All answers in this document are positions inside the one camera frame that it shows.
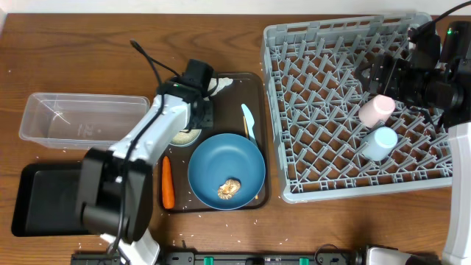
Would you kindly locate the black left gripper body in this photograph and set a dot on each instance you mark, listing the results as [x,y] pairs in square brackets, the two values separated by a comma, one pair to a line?
[202,115]

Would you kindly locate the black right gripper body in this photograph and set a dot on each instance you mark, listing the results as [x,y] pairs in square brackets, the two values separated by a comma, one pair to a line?
[415,87]

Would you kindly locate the light blue rice bowl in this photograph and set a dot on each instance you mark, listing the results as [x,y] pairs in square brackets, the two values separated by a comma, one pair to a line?
[185,137]

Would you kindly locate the pink cup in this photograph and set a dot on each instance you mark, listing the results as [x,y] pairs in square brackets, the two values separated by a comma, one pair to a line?
[377,109]

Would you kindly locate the light blue cup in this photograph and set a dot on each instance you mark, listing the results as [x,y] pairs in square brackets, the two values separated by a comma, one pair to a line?
[380,143]

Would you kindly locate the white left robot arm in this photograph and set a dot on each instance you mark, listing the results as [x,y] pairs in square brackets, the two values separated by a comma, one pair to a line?
[115,185]

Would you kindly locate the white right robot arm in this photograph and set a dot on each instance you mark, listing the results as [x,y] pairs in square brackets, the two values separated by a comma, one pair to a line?
[437,75]

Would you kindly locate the grey dishwasher rack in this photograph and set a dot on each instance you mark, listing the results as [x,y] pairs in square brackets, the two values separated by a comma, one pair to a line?
[314,100]

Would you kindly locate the black waste tray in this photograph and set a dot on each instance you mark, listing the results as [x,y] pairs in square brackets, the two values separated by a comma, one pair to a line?
[46,201]

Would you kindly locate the crumpled white tissue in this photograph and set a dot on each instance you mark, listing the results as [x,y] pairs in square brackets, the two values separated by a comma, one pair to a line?
[217,84]

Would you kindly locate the light blue plastic knife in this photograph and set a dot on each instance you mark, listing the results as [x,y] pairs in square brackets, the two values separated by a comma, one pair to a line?
[250,123]

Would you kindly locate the dark blue plate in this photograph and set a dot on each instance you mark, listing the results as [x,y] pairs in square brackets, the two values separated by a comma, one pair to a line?
[221,158]

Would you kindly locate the dark brown tray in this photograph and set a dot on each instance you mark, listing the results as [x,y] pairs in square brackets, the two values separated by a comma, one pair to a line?
[247,88]

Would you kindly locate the brown food scrap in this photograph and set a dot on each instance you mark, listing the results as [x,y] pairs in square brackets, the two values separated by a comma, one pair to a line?
[229,189]

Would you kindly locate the orange carrot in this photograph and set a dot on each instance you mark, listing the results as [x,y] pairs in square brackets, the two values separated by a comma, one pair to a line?
[167,187]

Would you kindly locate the clear plastic bin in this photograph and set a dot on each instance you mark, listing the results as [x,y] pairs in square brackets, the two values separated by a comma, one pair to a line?
[79,120]

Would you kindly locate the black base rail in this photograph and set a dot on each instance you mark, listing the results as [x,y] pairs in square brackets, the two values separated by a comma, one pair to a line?
[189,258]

